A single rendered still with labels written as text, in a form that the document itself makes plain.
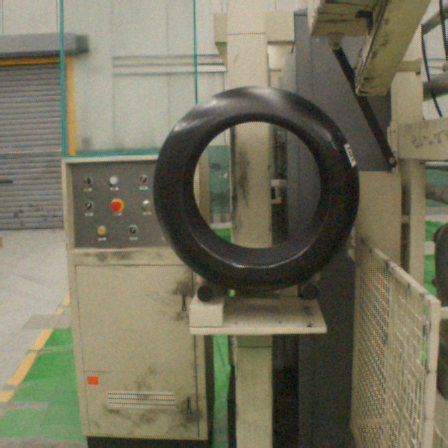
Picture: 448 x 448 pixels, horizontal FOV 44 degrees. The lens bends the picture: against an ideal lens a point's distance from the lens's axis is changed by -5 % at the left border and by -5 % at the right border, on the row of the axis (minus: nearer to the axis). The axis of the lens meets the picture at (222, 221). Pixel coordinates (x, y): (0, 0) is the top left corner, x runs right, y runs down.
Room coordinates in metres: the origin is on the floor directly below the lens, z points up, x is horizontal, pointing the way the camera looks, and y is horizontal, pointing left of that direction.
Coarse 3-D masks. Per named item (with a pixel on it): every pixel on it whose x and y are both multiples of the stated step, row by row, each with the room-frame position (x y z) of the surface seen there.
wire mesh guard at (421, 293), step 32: (384, 256) 1.44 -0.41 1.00; (384, 288) 1.42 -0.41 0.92; (416, 288) 1.09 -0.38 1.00; (384, 352) 1.39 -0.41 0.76; (416, 352) 1.09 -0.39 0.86; (352, 384) 1.86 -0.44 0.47; (384, 384) 1.39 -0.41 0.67; (352, 416) 1.86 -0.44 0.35; (384, 416) 1.36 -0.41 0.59; (416, 416) 1.06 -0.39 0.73
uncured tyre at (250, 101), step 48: (240, 96) 1.51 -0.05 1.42; (288, 96) 1.51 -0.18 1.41; (192, 144) 1.50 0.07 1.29; (336, 144) 1.48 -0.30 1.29; (192, 192) 1.77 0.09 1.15; (336, 192) 1.48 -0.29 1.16; (192, 240) 1.50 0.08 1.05; (288, 240) 1.76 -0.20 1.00; (336, 240) 1.49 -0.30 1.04; (240, 288) 1.52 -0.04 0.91
